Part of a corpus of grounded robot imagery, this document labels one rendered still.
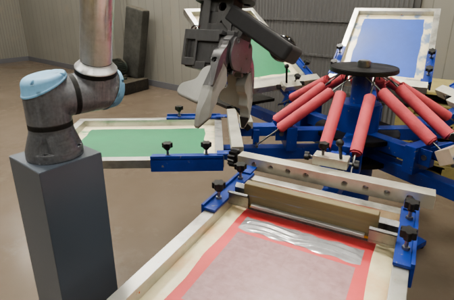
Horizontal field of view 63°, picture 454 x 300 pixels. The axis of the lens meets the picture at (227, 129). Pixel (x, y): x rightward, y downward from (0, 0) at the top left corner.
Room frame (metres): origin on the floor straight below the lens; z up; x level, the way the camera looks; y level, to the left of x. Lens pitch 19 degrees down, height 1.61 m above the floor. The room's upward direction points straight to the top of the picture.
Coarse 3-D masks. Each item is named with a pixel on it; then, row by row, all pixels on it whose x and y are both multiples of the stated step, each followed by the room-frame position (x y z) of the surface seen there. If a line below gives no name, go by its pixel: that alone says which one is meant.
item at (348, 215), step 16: (256, 192) 1.04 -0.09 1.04; (272, 192) 1.02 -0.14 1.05; (288, 192) 1.00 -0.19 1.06; (288, 208) 0.99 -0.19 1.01; (304, 208) 0.97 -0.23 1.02; (320, 208) 0.95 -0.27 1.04; (336, 208) 0.93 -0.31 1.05; (352, 208) 0.91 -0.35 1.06; (368, 208) 0.91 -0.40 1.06; (336, 224) 0.92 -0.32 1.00; (352, 224) 0.90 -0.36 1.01; (368, 224) 0.88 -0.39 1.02
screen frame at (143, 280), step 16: (256, 176) 1.25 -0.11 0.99; (304, 192) 1.13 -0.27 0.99; (320, 192) 1.13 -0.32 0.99; (224, 208) 1.05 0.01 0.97; (384, 208) 1.02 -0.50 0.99; (400, 208) 1.02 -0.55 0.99; (192, 224) 0.93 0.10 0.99; (208, 224) 0.96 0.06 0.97; (176, 240) 0.86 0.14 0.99; (192, 240) 0.88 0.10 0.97; (160, 256) 0.79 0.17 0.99; (176, 256) 0.81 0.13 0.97; (144, 272) 0.73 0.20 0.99; (160, 272) 0.75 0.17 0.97; (400, 272) 0.73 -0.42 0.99; (128, 288) 0.68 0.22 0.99; (144, 288) 0.70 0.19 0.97; (400, 288) 0.68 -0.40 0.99
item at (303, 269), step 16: (336, 240) 0.91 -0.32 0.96; (352, 240) 0.91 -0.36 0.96; (288, 256) 0.84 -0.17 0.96; (304, 256) 0.84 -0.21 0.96; (320, 256) 0.84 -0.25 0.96; (368, 256) 0.84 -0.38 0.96; (288, 272) 0.77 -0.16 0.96; (304, 272) 0.77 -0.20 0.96; (320, 272) 0.77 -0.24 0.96; (336, 272) 0.77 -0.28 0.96; (352, 272) 0.77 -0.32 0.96; (272, 288) 0.72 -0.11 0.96; (288, 288) 0.72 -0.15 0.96; (304, 288) 0.72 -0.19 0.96; (320, 288) 0.72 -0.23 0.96; (336, 288) 0.72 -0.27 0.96; (352, 288) 0.72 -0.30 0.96
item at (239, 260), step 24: (240, 216) 1.03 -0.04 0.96; (264, 216) 1.03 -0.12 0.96; (240, 240) 0.91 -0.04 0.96; (264, 240) 0.91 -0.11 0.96; (216, 264) 0.80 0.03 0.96; (240, 264) 0.80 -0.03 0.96; (264, 264) 0.80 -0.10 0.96; (192, 288) 0.72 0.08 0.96; (216, 288) 0.72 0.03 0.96; (240, 288) 0.72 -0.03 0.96; (264, 288) 0.72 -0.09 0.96
